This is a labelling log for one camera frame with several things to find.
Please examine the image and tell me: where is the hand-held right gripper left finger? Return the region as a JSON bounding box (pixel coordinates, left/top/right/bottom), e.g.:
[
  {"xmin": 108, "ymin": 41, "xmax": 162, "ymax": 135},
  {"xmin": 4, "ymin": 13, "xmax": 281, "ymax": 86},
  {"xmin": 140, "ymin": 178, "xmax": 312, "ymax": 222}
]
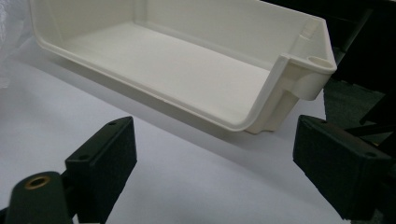
[{"xmin": 64, "ymin": 116, "xmax": 138, "ymax": 224}]

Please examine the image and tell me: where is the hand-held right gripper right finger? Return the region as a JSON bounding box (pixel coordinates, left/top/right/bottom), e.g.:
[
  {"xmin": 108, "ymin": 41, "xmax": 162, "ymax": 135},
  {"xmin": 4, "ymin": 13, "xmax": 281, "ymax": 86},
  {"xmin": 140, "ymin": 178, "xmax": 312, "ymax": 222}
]
[{"xmin": 292, "ymin": 114, "xmax": 393, "ymax": 221}]

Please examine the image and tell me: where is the white plastic bin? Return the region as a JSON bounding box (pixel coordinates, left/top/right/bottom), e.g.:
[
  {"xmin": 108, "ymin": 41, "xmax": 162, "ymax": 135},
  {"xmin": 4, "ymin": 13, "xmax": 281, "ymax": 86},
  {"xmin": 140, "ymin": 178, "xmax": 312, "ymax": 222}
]
[{"xmin": 28, "ymin": 0, "xmax": 338, "ymax": 135}]

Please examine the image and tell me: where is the clear plastic bag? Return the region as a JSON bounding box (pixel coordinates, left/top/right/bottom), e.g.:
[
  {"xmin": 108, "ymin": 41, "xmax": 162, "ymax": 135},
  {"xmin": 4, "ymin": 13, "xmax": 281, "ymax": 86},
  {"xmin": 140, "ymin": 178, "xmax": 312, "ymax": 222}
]
[{"xmin": 0, "ymin": 0, "xmax": 34, "ymax": 90}]

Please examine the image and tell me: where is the white table mat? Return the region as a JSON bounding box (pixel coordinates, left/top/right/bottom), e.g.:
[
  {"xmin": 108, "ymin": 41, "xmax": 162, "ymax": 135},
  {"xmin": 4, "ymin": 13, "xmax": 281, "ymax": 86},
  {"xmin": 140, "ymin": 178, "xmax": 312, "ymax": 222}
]
[{"xmin": 0, "ymin": 36, "xmax": 354, "ymax": 224}]

